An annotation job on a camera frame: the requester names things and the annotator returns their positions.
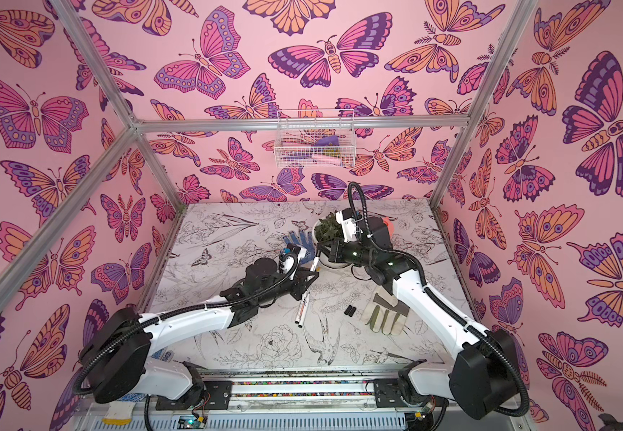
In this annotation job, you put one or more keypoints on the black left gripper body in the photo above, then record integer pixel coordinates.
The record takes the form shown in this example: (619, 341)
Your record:
(292, 287)

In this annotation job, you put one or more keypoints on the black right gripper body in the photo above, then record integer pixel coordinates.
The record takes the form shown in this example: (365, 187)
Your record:
(341, 250)

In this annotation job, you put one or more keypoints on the white marker pen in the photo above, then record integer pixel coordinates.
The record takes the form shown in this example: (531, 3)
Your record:
(303, 309)
(315, 263)

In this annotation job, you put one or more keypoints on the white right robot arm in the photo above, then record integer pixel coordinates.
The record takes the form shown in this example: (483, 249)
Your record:
(484, 376)

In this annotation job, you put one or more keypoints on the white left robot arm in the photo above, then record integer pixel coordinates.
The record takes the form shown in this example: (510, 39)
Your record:
(120, 358)

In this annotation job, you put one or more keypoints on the white potted green plant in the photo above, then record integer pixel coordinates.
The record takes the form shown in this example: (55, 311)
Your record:
(325, 231)

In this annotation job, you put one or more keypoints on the blue dotted knit glove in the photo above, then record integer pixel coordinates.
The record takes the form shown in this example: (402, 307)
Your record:
(303, 240)

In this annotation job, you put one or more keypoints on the beige leather work glove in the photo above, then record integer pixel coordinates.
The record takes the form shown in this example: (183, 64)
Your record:
(385, 314)

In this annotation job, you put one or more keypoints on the blue dotted glove at base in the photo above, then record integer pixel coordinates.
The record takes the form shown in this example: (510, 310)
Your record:
(164, 355)

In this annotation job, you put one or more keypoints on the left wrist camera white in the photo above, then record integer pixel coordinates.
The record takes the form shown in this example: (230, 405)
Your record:
(289, 259)

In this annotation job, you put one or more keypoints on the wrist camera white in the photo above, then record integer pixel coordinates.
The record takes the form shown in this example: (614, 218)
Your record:
(352, 225)
(289, 259)

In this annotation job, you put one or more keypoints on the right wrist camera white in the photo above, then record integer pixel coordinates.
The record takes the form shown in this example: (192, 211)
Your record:
(352, 225)

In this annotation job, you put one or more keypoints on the white wire wall basket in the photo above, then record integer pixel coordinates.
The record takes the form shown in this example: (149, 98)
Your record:
(315, 147)

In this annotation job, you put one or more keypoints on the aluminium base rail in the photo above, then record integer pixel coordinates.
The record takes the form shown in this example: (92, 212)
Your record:
(295, 402)

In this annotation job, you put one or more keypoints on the aluminium frame horizontal bar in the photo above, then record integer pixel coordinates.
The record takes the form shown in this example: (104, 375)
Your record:
(381, 122)

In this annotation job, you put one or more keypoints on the aluminium frame post right rear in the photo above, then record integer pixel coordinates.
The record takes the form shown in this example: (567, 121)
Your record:
(507, 43)

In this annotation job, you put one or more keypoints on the aluminium frame post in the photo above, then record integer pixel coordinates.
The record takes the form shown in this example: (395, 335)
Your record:
(82, 40)
(507, 43)

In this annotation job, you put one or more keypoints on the aluminium frame post left rear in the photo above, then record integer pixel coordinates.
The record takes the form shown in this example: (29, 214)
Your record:
(82, 40)

